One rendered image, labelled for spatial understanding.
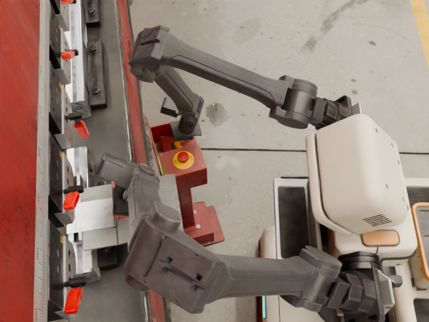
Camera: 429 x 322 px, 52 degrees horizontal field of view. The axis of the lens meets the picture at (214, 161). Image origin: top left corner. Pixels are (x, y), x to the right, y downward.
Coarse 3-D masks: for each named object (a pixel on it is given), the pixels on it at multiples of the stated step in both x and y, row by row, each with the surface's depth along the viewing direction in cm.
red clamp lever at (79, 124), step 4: (76, 112) 106; (80, 112) 106; (64, 116) 106; (68, 116) 105; (72, 116) 105; (76, 116) 105; (80, 116) 106; (72, 120) 106; (76, 120) 107; (80, 120) 109; (76, 124) 108; (80, 124) 108; (84, 124) 110; (76, 128) 109; (80, 128) 109; (84, 128) 110; (80, 132) 111; (84, 132) 111; (88, 132) 113; (80, 136) 112; (84, 136) 112
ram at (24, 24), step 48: (0, 0) 75; (48, 0) 110; (0, 48) 72; (48, 48) 103; (0, 96) 68; (48, 96) 96; (0, 144) 65; (48, 144) 90; (0, 192) 62; (48, 192) 85; (0, 240) 60; (0, 288) 58
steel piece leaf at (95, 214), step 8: (96, 200) 121; (104, 200) 121; (80, 208) 120; (88, 208) 120; (96, 208) 120; (104, 208) 120; (80, 216) 119; (88, 216) 119; (96, 216) 119; (104, 216) 119; (112, 216) 119; (80, 224) 118; (88, 224) 118; (96, 224) 118; (104, 224) 118; (112, 224) 118
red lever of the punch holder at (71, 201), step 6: (72, 186) 94; (78, 186) 94; (66, 192) 94; (72, 192) 91; (78, 192) 92; (66, 198) 89; (72, 198) 88; (78, 198) 91; (66, 204) 86; (72, 204) 87
